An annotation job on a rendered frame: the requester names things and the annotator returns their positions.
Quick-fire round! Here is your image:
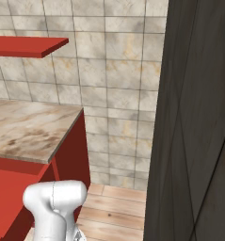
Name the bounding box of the red counter cabinet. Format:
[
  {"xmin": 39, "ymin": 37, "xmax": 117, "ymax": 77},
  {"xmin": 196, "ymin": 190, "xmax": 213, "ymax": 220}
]
[{"xmin": 0, "ymin": 109, "xmax": 91, "ymax": 241}]

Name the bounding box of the red open drawer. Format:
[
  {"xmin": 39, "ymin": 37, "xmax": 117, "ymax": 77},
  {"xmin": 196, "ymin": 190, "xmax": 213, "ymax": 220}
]
[{"xmin": 0, "ymin": 155, "xmax": 56, "ymax": 241}]

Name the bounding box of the dark wood tall cabinet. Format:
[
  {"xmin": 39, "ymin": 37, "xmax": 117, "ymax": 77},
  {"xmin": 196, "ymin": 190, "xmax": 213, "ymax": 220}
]
[{"xmin": 142, "ymin": 0, "xmax": 225, "ymax": 241}]

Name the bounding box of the red wall shelf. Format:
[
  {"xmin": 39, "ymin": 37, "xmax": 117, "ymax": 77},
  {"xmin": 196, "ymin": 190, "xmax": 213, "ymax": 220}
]
[{"xmin": 0, "ymin": 35, "xmax": 70, "ymax": 59}]

